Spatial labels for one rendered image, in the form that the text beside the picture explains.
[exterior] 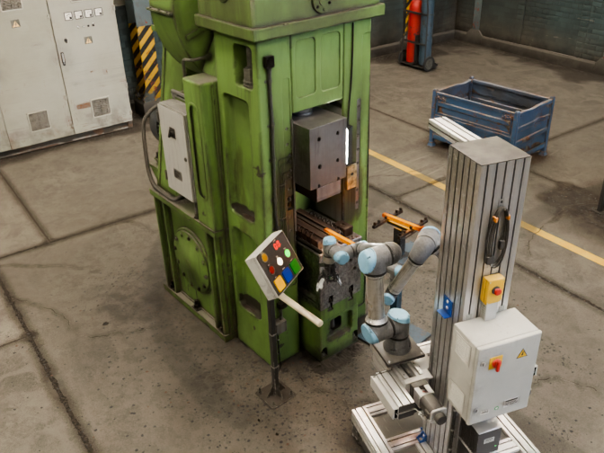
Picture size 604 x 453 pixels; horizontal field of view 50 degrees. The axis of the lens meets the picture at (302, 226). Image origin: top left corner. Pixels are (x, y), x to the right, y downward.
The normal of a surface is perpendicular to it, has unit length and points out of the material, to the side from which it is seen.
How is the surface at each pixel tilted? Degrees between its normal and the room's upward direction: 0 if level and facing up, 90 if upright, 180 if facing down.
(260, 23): 90
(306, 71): 90
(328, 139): 90
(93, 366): 0
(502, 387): 90
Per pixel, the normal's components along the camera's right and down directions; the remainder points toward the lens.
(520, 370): 0.38, 0.46
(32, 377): -0.03, -0.87
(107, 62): 0.59, 0.39
